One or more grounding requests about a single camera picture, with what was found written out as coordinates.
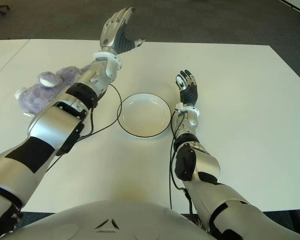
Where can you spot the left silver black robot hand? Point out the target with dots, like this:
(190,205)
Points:
(112,35)

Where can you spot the black office chair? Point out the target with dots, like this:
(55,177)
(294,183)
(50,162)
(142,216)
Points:
(1,6)

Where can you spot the white plate black rim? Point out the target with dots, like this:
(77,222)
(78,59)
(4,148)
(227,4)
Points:
(143,115)

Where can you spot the silver robot torso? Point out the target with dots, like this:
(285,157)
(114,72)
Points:
(110,220)

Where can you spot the purple plush bunny doll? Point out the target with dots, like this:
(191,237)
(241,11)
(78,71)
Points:
(40,97)

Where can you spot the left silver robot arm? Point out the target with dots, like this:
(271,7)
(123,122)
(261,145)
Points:
(52,125)

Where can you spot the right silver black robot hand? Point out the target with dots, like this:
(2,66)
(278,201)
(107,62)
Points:
(188,92)

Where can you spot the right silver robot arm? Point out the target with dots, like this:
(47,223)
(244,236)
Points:
(207,165)

